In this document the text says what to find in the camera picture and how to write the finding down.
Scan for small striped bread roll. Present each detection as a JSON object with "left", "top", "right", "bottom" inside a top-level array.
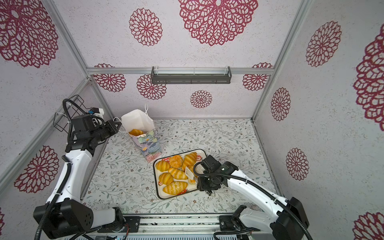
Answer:
[{"left": 185, "top": 165, "right": 198, "bottom": 184}]

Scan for cream slotted tongs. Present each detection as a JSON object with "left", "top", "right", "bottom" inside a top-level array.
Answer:
[{"left": 185, "top": 163, "right": 205, "bottom": 183}]

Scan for long braided bread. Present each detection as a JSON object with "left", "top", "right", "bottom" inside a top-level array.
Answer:
[{"left": 129, "top": 129, "right": 145, "bottom": 137}]

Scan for floral paper bag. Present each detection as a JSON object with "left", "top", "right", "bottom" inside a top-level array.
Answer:
[{"left": 114, "top": 104, "right": 162, "bottom": 163}]

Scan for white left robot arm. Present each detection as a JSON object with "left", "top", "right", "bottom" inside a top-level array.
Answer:
[{"left": 33, "top": 99, "right": 126, "bottom": 240}]

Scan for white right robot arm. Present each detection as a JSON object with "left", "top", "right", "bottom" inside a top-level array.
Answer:
[{"left": 192, "top": 156, "right": 313, "bottom": 240}]

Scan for orange croissant bread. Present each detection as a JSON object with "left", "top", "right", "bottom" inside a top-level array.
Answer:
[{"left": 169, "top": 155, "right": 184, "bottom": 169}]

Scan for striped croissant upper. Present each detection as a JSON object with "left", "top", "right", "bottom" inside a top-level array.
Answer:
[{"left": 182, "top": 152, "right": 198, "bottom": 171}]

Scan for striped roll middle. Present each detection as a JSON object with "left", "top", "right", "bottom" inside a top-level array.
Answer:
[{"left": 168, "top": 168, "right": 188, "bottom": 180}]

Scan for white strawberry tray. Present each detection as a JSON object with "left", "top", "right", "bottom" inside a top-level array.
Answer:
[{"left": 153, "top": 149, "right": 207, "bottom": 200}]

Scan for large oval striped loaf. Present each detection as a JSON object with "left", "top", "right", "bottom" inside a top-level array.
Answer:
[{"left": 163, "top": 182, "right": 188, "bottom": 195}]

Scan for round yellow bun lower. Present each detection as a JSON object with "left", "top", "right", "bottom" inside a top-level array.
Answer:
[{"left": 159, "top": 173, "right": 174, "bottom": 186}]

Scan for round yellow bun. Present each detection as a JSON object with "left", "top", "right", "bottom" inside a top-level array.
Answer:
[
  {"left": 159, "top": 173, "right": 174, "bottom": 186},
  {"left": 155, "top": 160, "right": 171, "bottom": 172}
]

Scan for round yellow bun upper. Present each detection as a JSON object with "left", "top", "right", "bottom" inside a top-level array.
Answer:
[{"left": 155, "top": 160, "right": 171, "bottom": 172}]

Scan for black wire basket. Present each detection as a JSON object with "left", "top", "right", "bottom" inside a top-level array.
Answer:
[{"left": 53, "top": 94, "right": 92, "bottom": 134}]

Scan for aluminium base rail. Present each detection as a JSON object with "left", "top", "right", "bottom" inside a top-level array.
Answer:
[{"left": 77, "top": 212, "right": 305, "bottom": 240}]

